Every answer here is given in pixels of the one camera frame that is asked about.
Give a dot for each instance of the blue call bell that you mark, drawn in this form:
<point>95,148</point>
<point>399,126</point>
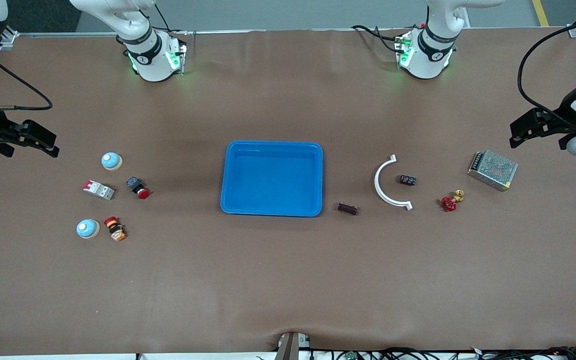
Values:
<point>111,161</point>
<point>88,228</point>

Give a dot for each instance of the blue plastic tray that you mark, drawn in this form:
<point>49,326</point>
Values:
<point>273,180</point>

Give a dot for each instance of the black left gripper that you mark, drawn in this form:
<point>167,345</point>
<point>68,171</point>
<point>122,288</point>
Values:
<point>566,109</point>

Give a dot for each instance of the red emergency stop button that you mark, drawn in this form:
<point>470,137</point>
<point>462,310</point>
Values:
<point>137,186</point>

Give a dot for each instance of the metal mesh power supply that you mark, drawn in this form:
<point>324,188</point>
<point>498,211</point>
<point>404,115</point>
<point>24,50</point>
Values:
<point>493,170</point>

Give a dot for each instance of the white half-round pipe clamp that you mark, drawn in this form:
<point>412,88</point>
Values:
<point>376,180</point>

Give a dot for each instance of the white red circuit breaker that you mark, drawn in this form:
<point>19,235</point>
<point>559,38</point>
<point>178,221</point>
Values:
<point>98,189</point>

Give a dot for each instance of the brown electrolytic capacitor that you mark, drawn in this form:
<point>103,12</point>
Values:
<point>347,208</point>

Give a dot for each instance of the metal arm base connector bracket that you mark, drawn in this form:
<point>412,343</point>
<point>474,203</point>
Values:
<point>177,55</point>
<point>403,50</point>

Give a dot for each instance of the brass valve red handwheel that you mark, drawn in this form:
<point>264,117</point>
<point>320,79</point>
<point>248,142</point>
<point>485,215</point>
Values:
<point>448,203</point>

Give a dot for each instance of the grey metal camera post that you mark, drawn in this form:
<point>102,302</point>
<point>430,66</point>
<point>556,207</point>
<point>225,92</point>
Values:
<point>292,347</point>

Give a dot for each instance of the orange emergency stop button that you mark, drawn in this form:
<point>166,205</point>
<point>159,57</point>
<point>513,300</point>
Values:
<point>115,228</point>

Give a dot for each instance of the black printed electrolytic capacitor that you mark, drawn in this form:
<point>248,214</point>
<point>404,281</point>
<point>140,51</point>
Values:
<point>408,180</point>

